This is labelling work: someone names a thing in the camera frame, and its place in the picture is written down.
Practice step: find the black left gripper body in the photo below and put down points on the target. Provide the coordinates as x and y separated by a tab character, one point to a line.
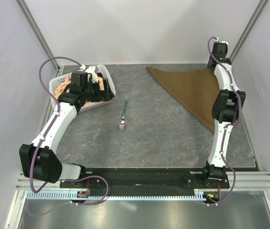
97	95

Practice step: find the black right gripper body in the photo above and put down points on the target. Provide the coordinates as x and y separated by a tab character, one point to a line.
208	67

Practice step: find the brown cloth napkin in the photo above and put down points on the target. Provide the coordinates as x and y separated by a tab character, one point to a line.
195	90

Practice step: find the green handled metal spoon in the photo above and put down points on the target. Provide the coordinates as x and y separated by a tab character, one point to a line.
122	124

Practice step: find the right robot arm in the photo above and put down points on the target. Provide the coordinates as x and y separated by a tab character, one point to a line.
226	110

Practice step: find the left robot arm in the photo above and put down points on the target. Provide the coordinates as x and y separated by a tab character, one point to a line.
39	160

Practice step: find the white plastic basket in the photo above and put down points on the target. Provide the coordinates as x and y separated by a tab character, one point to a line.
57	85

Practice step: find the orange floral mesh bag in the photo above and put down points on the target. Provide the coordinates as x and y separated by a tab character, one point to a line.
84	90

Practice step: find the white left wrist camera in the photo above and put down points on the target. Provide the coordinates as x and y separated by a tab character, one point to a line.
91	71

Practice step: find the right aluminium frame post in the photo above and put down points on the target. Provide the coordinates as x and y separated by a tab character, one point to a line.
248	28

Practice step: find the aluminium frame post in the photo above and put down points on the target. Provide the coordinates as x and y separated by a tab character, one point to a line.
34	27
248	28

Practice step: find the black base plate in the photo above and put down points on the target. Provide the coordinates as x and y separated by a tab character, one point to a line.
144	180

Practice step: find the left aluminium frame post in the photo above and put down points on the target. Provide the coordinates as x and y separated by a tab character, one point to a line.
34	27

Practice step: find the slotted cable duct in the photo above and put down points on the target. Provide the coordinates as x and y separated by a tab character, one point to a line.
78	195

